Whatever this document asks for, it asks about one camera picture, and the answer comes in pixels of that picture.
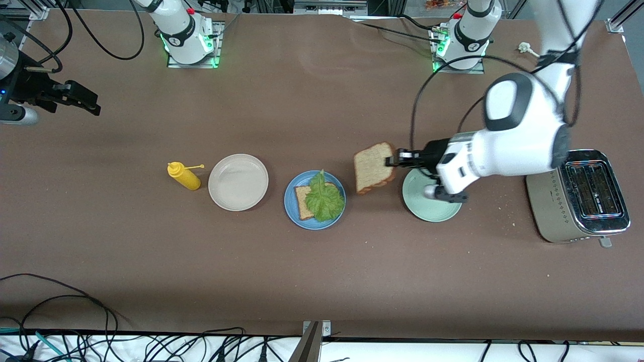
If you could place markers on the blue round plate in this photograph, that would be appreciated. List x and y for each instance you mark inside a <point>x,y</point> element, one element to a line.
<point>288,200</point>

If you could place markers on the beige chrome toaster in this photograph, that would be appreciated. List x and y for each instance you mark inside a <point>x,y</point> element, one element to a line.
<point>551,211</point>

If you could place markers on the metal table edge bracket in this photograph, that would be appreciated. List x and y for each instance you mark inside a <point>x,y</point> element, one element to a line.
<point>312,342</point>

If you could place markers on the grey metal box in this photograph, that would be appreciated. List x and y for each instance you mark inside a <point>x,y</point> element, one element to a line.
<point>329,7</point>

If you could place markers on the green lettuce leaf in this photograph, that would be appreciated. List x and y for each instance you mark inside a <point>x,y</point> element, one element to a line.
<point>324,201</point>

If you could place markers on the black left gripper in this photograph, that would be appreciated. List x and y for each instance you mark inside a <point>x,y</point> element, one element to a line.
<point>430,153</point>

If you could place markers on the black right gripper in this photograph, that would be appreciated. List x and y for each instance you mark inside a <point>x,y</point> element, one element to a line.
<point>31,86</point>

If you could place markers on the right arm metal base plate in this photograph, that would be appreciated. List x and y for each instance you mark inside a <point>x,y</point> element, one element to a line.
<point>193,65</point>

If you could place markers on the brown bread slice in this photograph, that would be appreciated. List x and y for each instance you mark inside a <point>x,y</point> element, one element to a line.
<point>301,201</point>
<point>372,168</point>

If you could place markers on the pale green round plate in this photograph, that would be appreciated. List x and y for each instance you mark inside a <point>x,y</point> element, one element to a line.
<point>417,203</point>

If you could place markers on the orange snack packet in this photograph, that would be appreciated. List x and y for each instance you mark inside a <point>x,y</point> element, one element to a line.
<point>440,4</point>

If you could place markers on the yellow mustard squeeze bottle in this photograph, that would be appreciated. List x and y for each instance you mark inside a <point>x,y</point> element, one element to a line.
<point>185,177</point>

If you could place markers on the aluminium frame profile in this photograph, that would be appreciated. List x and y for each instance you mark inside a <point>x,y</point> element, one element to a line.
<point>621,17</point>
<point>35,14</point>

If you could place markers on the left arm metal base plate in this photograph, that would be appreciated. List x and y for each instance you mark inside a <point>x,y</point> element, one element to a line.
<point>458,71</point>

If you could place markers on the beige round plate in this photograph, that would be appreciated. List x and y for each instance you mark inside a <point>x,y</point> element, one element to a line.
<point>238,182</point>

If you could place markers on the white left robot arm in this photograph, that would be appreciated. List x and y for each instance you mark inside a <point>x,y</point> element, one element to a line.
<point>523,146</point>

